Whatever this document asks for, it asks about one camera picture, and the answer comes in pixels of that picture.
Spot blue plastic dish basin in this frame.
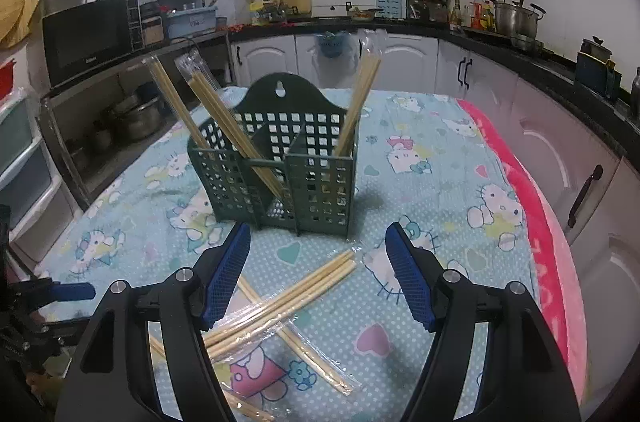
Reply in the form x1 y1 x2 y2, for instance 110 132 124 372
165 7 219 40

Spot small steel pot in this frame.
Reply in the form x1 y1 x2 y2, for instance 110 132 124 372
90 125 112 153

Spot teal pot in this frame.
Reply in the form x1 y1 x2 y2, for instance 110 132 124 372
574 36 623 100

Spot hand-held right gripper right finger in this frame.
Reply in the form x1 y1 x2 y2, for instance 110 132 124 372
385 222 582 422

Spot red plastic container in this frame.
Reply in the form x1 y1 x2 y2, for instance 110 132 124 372
0 58 18 100

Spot round wooden board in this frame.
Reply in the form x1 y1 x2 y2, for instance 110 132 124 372
0 0 47 49

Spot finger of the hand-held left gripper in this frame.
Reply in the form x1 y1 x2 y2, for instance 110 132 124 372
7 278 97 309

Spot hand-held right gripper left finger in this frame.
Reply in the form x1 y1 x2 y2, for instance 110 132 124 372
54 222 252 422

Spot large steel pot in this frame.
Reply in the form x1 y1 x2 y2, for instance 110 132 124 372
112 97 163 142

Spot green plastic utensil holder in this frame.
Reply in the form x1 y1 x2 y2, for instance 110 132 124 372
187 72 358 237

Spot cat print blanket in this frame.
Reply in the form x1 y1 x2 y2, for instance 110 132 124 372
37 86 543 422

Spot bowl of food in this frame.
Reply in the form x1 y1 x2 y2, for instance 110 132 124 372
348 6 381 23

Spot black kitchen countertop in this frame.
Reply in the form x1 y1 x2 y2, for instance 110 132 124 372
227 16 640 153

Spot plastic drawer unit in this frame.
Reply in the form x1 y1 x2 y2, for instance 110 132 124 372
0 90 66 253

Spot metal shelf table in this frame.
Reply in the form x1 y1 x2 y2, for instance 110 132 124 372
40 31 236 210

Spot black microwave oven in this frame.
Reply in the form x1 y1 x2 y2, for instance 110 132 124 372
41 0 132 88

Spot light blue knife holder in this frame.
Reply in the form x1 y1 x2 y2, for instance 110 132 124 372
375 0 406 20

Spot white kitchen cabinets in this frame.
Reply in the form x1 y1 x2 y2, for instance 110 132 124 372
231 33 640 403

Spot steel stockpot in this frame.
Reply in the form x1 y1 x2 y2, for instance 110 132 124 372
492 1 546 39

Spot small black storage rack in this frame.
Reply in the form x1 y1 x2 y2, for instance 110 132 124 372
127 0 166 50

